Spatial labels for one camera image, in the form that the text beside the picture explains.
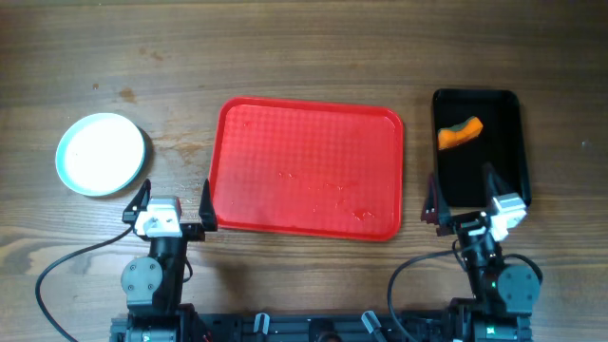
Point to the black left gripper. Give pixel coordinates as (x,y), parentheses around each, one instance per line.
(191,230)

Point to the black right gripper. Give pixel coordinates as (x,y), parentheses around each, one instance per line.
(438,210)

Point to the orange sponge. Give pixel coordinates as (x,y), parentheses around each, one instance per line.
(458,134)

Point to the light blue plate front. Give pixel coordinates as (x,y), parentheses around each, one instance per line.
(100,154)

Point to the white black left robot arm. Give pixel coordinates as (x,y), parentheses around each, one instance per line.
(153,283)

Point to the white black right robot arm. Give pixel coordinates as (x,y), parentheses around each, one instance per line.
(504,288)

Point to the black rectangular tray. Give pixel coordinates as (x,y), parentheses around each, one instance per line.
(460,169)

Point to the red plastic tray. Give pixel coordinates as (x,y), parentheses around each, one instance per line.
(308,168)

